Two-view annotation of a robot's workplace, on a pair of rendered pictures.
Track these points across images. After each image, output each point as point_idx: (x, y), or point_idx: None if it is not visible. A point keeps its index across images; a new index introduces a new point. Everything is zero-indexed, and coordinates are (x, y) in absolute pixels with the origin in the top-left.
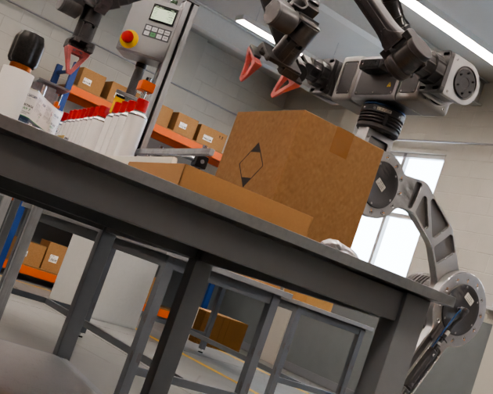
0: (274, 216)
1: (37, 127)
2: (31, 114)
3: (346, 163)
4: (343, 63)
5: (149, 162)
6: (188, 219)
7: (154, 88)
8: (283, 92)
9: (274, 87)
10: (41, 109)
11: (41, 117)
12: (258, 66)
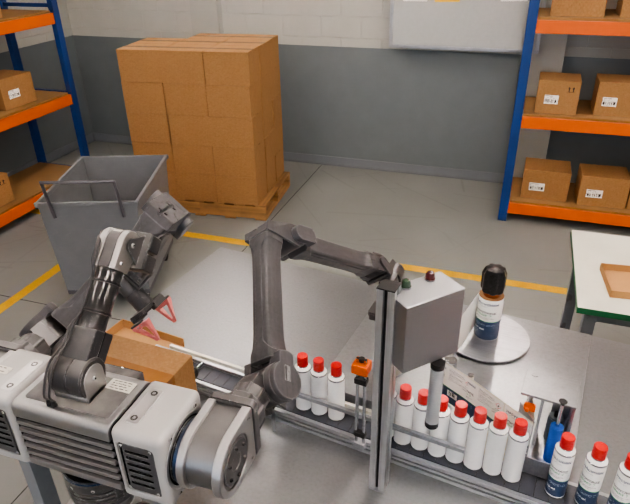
0: None
1: (474, 407)
2: (446, 382)
3: None
4: (204, 404)
5: (158, 330)
6: None
7: (351, 368)
8: (146, 335)
9: (157, 333)
10: (467, 387)
11: (476, 398)
12: (156, 309)
